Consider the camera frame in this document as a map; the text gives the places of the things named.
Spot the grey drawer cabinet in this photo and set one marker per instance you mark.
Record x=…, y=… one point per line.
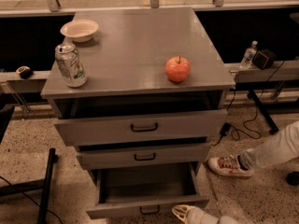
x=125, y=67

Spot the red white sneaker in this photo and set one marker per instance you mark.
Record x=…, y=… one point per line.
x=228, y=166

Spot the red apple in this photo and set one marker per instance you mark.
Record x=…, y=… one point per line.
x=177, y=69

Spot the grey top drawer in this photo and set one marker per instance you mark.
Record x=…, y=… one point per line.
x=138, y=128

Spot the black table leg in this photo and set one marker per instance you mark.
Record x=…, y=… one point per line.
x=273, y=127

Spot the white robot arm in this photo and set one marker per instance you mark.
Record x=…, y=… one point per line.
x=225, y=219

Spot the grey middle drawer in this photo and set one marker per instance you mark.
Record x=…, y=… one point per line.
x=141, y=156

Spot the green white soda can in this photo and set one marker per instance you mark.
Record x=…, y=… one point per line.
x=69, y=64

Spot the black stand frame left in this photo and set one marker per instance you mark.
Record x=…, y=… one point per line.
x=43, y=184

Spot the clear plastic water bottle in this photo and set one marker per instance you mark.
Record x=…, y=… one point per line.
x=249, y=55

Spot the grey bottom drawer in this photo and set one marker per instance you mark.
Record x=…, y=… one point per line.
x=145, y=190

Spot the black power adapter with cable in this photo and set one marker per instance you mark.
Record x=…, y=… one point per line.
x=229, y=128

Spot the grey drawer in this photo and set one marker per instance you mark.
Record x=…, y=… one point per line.
x=141, y=156
x=145, y=190
x=138, y=128

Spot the yellow black tape measure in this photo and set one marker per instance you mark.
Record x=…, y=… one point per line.
x=24, y=72

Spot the light trouser leg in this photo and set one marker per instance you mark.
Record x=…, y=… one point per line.
x=278, y=149

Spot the white paper bowl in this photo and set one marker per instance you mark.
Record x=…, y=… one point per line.
x=80, y=30

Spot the small black speaker box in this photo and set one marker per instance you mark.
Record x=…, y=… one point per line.
x=264, y=59

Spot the black chair base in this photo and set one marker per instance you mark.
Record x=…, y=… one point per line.
x=293, y=178

